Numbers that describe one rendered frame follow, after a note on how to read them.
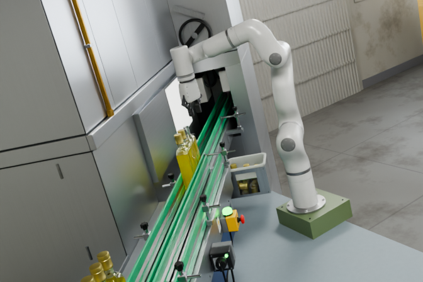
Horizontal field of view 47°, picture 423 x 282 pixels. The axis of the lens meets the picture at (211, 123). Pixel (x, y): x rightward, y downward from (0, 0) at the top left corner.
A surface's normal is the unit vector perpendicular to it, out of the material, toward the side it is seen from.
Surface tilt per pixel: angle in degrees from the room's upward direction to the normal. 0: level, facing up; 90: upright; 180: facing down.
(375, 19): 90
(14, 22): 90
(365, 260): 0
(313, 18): 90
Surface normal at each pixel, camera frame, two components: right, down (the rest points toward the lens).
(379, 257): -0.24, -0.93
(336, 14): 0.50, 0.13
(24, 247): -0.15, 0.32
